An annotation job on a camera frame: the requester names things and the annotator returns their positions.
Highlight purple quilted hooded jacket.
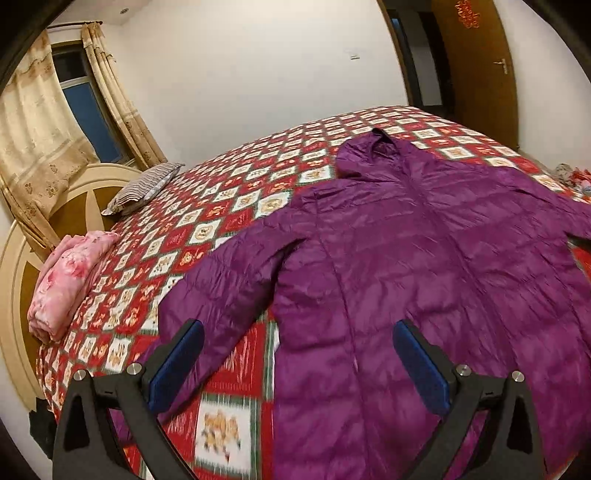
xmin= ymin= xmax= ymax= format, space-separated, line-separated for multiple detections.
xmin=158 ymin=129 xmax=590 ymax=479

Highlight red patchwork bear bedspread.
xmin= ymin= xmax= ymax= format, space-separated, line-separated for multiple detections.
xmin=37 ymin=106 xmax=576 ymax=479

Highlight pink floral folded blanket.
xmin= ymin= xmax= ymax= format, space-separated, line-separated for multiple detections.
xmin=27 ymin=231 xmax=120 ymax=344

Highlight beige wooden headboard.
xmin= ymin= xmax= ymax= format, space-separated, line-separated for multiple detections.
xmin=1 ymin=163 xmax=140 ymax=410

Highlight striped grey pillow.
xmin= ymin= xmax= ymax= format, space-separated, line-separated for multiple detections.
xmin=101 ymin=162 xmax=183 ymax=216

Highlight beige patterned left curtain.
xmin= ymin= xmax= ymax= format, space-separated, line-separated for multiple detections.
xmin=1 ymin=32 xmax=99 ymax=250

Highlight beige patterned curtain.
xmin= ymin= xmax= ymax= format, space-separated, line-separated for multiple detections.
xmin=80 ymin=22 xmax=167 ymax=170
xmin=1 ymin=32 xmax=99 ymax=250

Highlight beige patterned right curtain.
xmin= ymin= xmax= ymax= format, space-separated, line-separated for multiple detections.
xmin=80 ymin=22 xmax=167 ymax=170

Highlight dark blue window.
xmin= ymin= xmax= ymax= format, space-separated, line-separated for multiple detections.
xmin=52 ymin=42 xmax=133 ymax=165

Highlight brown wooden door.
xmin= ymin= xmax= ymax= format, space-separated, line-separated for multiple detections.
xmin=431 ymin=0 xmax=519 ymax=150

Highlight red paper door decoration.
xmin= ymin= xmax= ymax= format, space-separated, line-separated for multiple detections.
xmin=455 ymin=0 xmax=480 ymax=29

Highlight metal door handle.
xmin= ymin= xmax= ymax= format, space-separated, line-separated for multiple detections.
xmin=494 ymin=58 xmax=509 ymax=75

